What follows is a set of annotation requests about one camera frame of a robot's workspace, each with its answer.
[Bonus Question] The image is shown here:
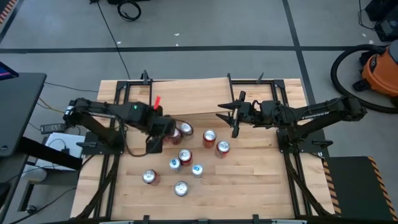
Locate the orange shop vacuum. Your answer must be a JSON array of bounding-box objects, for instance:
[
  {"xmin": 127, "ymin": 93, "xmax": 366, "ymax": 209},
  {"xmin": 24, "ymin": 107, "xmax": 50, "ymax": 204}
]
[{"xmin": 330, "ymin": 44, "xmax": 398, "ymax": 114}]

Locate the red Coca-Cola Star Wars can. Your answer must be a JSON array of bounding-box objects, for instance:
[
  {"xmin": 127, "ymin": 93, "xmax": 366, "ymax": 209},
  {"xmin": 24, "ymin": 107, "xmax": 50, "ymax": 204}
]
[{"xmin": 142, "ymin": 169, "xmax": 161, "ymax": 187}]

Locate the black power adapter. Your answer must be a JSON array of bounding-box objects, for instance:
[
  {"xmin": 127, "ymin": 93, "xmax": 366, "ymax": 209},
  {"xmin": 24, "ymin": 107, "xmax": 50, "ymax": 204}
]
[{"xmin": 40, "ymin": 123, "xmax": 66, "ymax": 134}]

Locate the silver Diet Coke can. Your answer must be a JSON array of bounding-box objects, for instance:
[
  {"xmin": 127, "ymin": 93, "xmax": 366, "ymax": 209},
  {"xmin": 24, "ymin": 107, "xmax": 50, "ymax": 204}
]
[{"xmin": 173, "ymin": 180, "xmax": 190, "ymax": 197}]

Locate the black hazard-striped platform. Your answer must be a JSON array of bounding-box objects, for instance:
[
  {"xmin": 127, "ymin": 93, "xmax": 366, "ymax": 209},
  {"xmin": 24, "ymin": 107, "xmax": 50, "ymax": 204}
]
[{"xmin": 322, "ymin": 155, "xmax": 398, "ymax": 222}]

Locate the white round object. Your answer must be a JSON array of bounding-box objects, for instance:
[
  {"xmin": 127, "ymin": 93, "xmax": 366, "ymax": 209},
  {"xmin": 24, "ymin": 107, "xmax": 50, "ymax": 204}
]
[{"xmin": 21, "ymin": 166, "xmax": 48, "ymax": 183}]

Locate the red Coca-Cola can black script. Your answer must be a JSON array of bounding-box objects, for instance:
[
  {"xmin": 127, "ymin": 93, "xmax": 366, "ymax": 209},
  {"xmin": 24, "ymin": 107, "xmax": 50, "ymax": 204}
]
[{"xmin": 178, "ymin": 148, "xmax": 193, "ymax": 167}]

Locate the monitor screen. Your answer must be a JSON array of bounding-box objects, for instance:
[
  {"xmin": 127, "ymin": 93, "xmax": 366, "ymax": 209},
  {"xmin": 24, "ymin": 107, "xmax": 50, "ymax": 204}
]
[{"xmin": 0, "ymin": 61, "xmax": 19, "ymax": 81}]

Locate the black aluminium table frame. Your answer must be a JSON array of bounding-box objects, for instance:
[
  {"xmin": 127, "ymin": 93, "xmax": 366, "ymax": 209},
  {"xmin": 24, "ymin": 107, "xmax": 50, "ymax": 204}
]
[{"xmin": 71, "ymin": 70, "xmax": 336, "ymax": 224}]

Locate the orange black hazard tape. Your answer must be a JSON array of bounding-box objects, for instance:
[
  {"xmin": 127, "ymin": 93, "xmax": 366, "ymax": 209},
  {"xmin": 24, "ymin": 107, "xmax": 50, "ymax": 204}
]
[{"xmin": 0, "ymin": 0, "xmax": 18, "ymax": 25}]

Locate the blue silver Red Bull can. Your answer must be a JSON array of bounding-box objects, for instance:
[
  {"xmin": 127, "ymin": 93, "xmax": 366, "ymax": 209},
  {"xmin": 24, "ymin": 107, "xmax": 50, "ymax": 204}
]
[
  {"xmin": 190, "ymin": 163, "xmax": 205, "ymax": 179},
  {"xmin": 169, "ymin": 157, "xmax": 183, "ymax": 174}
]

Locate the coiled black cable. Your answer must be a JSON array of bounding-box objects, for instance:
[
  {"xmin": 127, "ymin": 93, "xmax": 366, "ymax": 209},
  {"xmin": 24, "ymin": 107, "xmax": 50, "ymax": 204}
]
[{"xmin": 116, "ymin": 0, "xmax": 142, "ymax": 22}]

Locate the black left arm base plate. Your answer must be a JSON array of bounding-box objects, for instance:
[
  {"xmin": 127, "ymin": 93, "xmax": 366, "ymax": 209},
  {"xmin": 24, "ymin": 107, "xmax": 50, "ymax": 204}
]
[{"xmin": 76, "ymin": 130, "xmax": 125, "ymax": 156}]

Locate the black desk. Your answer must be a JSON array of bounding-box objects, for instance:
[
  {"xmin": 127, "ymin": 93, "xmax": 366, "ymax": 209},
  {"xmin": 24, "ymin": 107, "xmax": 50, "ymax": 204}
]
[{"xmin": 0, "ymin": 73, "xmax": 47, "ymax": 158}]

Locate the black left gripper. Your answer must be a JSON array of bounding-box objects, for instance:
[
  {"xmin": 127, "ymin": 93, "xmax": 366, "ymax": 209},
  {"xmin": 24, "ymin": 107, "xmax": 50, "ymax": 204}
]
[{"xmin": 144, "ymin": 107, "xmax": 177, "ymax": 154}]

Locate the wooden shelf with black frame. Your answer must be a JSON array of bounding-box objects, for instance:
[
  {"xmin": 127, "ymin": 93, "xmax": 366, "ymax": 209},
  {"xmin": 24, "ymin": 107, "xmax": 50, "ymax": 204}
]
[{"xmin": 150, "ymin": 73, "xmax": 234, "ymax": 116}]

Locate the long black floor cable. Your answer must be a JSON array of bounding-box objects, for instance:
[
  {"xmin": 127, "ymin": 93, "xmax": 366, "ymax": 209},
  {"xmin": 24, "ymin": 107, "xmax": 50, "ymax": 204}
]
[{"xmin": 93, "ymin": 0, "xmax": 131, "ymax": 80}]

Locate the white box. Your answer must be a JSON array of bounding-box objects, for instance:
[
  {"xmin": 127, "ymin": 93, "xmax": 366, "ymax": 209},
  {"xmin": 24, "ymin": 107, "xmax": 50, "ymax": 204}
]
[{"xmin": 35, "ymin": 132, "xmax": 85, "ymax": 172}]

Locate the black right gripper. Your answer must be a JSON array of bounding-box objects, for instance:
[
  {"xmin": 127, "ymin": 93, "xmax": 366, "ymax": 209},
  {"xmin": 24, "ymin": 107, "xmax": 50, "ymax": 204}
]
[{"xmin": 215, "ymin": 90, "xmax": 261, "ymax": 139}]

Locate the black desk crossbar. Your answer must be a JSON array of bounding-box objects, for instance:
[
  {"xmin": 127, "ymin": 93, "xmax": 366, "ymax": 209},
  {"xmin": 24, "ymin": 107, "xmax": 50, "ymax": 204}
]
[{"xmin": 17, "ymin": 136, "xmax": 83, "ymax": 171}]

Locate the black equipment case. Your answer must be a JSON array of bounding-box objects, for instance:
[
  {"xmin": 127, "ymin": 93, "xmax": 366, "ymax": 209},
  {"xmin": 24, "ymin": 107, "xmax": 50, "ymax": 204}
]
[{"xmin": 364, "ymin": 0, "xmax": 398, "ymax": 43}]

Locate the orange vacuum cleaner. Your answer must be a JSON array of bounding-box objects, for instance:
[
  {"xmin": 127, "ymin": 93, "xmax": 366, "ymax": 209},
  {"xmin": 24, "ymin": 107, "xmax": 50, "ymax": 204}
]
[{"xmin": 353, "ymin": 39, "xmax": 398, "ymax": 108}]

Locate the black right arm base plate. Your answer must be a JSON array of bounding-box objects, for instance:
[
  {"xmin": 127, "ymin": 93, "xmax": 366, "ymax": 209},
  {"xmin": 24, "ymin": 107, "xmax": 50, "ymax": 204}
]
[{"xmin": 276, "ymin": 129, "xmax": 333, "ymax": 155}]

